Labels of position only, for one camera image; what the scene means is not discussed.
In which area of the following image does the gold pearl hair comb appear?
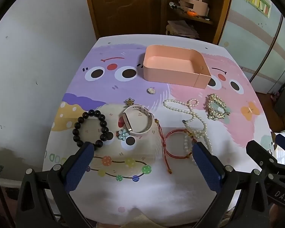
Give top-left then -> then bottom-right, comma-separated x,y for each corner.
206,94 -> 231,120

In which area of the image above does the blue flower rhinestone brooch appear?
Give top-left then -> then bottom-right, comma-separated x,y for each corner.
117,129 -> 129,141

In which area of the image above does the white smart watch band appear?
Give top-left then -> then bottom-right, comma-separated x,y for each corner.
122,104 -> 154,137

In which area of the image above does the gold flower pin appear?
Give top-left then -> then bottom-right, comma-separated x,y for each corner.
124,98 -> 135,107

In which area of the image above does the cartoon monster table mat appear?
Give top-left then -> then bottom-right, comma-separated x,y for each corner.
43,35 -> 273,226

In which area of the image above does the pink plastic tray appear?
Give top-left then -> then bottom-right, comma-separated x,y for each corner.
143,45 -> 211,89

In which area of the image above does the pastel sliding wardrobe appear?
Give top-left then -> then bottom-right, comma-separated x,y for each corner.
219,0 -> 285,94

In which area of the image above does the stack of folded cloths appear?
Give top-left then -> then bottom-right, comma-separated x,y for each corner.
166,20 -> 199,39

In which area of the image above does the brown wooden shelf cabinet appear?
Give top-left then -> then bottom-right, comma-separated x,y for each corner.
161,0 -> 232,44

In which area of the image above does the brown wooden door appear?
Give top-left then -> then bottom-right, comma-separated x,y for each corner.
87,0 -> 162,39

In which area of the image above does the pink storage organizer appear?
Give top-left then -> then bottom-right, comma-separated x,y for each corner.
179,0 -> 209,17

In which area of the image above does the short pearl bracelet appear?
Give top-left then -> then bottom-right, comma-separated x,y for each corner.
183,134 -> 196,164

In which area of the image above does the black bead bracelet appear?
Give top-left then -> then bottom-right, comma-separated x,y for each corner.
72,109 -> 110,150

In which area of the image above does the long pearl necklace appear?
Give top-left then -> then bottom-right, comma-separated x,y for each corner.
162,98 -> 214,155

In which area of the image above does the red string bracelet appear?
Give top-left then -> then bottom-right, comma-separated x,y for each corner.
154,118 -> 198,174

